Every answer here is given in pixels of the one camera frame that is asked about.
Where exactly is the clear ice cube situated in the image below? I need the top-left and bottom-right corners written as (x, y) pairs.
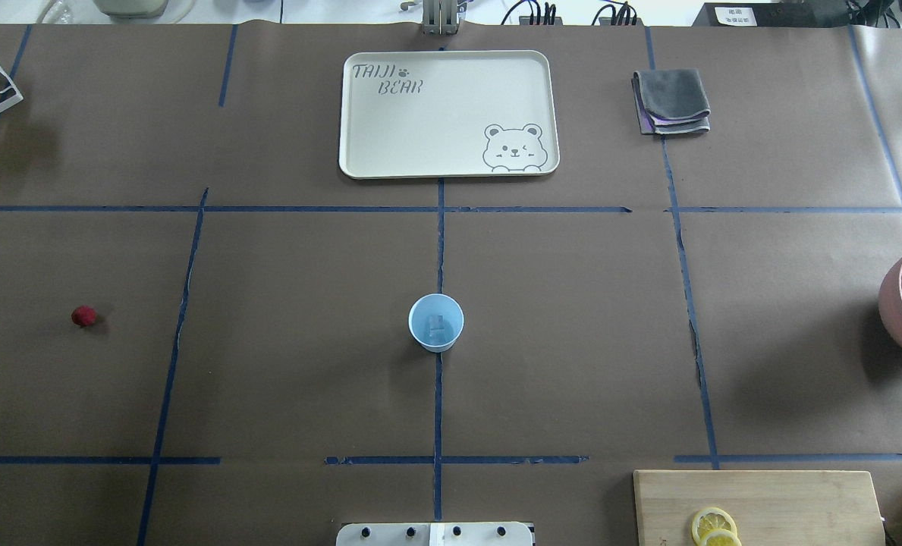
top-left (426, 314), bottom-right (450, 345)

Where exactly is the red strawberry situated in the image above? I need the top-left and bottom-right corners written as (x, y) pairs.
top-left (71, 305), bottom-right (99, 328)

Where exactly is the light blue plastic cup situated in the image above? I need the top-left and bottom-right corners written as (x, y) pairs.
top-left (407, 293), bottom-right (465, 353)

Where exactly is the cream bear serving tray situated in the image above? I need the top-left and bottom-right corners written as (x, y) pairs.
top-left (338, 51), bottom-right (561, 180)

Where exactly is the grey folded cloth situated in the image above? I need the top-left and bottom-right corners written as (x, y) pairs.
top-left (631, 68), bottom-right (711, 136)

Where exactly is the lemon slices row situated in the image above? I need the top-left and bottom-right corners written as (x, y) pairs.
top-left (690, 506), bottom-right (743, 545)

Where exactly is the bamboo cutting board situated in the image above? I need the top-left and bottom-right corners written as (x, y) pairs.
top-left (632, 469), bottom-right (885, 545)

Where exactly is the aluminium frame post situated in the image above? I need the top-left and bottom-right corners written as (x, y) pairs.
top-left (420, 0), bottom-right (460, 36)

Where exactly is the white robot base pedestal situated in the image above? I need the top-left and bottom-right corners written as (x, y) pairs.
top-left (335, 521), bottom-right (536, 545)

